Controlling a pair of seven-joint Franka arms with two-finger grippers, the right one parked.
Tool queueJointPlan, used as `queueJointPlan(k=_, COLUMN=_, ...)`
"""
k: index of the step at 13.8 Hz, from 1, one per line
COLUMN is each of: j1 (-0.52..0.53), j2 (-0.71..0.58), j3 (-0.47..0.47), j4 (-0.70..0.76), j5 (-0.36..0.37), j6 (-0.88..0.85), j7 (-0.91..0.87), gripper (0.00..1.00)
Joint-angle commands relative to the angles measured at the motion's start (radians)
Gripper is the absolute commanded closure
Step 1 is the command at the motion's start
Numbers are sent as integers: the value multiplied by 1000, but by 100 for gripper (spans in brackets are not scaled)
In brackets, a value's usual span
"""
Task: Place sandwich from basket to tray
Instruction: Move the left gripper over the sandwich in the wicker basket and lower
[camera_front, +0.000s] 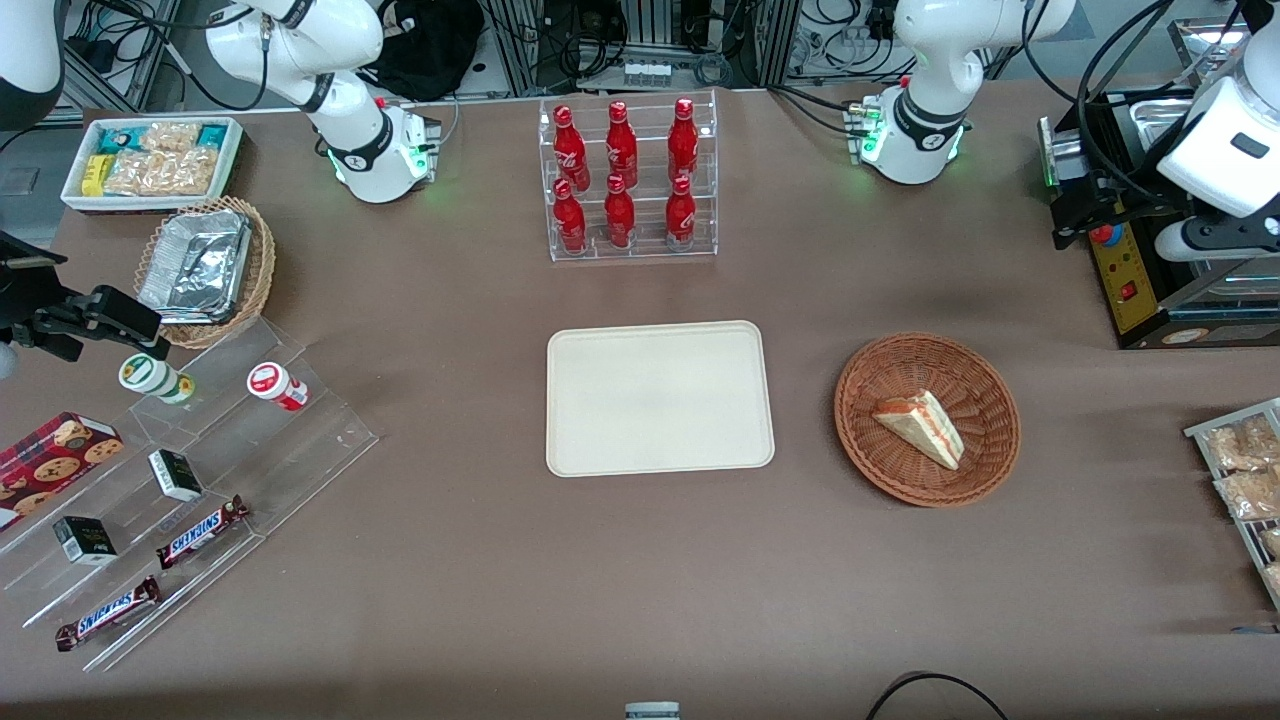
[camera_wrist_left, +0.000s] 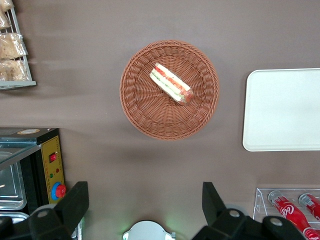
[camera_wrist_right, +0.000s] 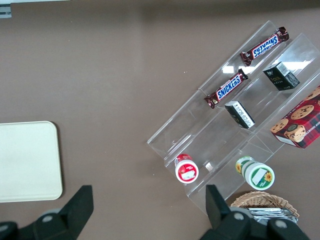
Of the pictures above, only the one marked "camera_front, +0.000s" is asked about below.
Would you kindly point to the aluminium foil tray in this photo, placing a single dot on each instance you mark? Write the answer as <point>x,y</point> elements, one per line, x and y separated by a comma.
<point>195,265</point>

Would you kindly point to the tray of packaged snacks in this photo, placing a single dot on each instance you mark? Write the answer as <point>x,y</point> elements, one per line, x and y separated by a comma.
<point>1200,432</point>

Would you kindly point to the black machine yellow panel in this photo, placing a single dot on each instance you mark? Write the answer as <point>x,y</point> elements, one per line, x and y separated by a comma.
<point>1130,290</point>

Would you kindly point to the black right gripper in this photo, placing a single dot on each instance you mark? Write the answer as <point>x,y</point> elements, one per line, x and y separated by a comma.
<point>22,297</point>

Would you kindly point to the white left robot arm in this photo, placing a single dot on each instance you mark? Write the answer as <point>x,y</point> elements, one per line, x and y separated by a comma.
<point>930,60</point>

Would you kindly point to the cream rectangular tray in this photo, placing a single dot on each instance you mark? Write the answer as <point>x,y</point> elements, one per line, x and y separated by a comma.
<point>660,400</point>

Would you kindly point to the red lid cup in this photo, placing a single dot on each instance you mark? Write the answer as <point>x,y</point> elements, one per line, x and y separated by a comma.
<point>272,384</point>

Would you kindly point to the triangle sandwich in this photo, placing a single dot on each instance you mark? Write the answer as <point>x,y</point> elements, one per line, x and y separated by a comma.
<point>925,425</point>

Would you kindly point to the red cookie box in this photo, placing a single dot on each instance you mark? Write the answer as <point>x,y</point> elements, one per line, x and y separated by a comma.
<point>50,465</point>

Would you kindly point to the red cola bottle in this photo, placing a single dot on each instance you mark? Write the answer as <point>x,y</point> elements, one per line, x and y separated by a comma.
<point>680,214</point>
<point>570,150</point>
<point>569,220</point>
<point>621,148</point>
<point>619,216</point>
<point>683,142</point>

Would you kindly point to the white power strip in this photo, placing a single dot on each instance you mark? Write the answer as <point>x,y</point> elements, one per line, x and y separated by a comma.
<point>647,73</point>

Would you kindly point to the small black box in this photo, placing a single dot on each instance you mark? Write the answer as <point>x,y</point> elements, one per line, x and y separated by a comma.
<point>175,475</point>
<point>85,541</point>

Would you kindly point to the silver metal pan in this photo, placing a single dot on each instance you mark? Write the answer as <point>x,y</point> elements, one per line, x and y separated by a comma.
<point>1205,40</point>

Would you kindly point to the clear acrylic bottle rack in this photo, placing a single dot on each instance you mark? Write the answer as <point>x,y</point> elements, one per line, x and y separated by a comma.
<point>650,252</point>

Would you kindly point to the light wicker basket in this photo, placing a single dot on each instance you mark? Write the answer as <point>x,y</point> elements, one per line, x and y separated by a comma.
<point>262,270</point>

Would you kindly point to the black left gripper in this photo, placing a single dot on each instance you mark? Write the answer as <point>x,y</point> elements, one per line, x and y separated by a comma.
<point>1118,197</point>

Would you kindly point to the green lid cup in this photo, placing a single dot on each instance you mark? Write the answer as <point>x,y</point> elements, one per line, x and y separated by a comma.
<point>150,375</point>

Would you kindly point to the clear snack bag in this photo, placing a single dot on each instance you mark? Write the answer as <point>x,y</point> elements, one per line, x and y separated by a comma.
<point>1271,541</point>
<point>1273,578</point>
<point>1245,443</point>
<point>1250,493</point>

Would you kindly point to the black bag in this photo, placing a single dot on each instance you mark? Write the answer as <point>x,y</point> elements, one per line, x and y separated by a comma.
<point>430,50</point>

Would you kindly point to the small grey device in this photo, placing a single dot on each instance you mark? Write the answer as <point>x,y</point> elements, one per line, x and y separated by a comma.
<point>652,711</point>

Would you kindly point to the white rectangular snack bin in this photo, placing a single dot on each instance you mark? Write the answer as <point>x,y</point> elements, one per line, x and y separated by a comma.
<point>75,195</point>

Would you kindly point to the yellow snack packet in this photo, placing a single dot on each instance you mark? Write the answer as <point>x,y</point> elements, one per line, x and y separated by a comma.
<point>94,175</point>

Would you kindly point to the teal snack packet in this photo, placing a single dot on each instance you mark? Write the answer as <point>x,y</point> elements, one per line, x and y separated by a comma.
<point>118,140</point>
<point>212,136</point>

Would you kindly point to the snickers chocolate bar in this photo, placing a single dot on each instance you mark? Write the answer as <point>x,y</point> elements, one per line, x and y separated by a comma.
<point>108,614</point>
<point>200,532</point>

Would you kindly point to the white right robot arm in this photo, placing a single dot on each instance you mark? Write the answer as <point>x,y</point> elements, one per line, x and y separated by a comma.
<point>300,40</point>

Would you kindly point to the round brown wicker basket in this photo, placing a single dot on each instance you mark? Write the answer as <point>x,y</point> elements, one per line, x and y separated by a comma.
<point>900,370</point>

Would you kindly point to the clear rice cracker bag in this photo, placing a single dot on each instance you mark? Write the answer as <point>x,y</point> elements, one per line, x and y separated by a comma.
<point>170,136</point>
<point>160,172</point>

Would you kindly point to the clear acrylic stepped shelf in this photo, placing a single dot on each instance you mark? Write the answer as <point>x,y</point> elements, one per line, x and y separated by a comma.
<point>290,450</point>

